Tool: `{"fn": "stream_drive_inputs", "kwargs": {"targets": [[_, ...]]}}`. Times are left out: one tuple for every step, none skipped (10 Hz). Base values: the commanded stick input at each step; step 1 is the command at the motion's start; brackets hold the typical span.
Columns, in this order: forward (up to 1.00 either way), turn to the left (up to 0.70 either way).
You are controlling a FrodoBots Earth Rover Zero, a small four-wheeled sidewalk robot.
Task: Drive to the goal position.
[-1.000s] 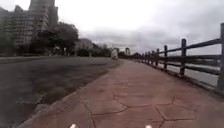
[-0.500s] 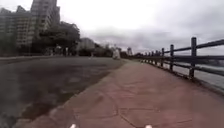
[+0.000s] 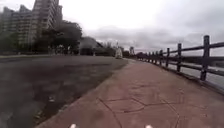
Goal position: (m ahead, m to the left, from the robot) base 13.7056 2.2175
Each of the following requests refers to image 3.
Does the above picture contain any low dark building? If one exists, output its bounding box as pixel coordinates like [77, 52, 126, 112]
[78, 36, 105, 57]

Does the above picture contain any reddish paved path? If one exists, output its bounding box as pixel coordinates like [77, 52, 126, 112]
[34, 58, 224, 128]

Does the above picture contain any row of dark trees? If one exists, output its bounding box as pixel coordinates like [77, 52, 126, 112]
[0, 20, 116, 57]

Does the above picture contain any dark grass field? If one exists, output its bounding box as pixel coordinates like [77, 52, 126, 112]
[0, 55, 129, 128]

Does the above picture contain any tall grey building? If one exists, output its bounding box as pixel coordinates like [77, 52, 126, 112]
[0, 0, 64, 51]

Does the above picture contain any dark wooden railing fence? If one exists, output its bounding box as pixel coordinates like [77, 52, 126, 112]
[134, 34, 224, 82]

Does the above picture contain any grey water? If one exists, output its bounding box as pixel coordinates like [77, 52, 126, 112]
[159, 54, 224, 90]

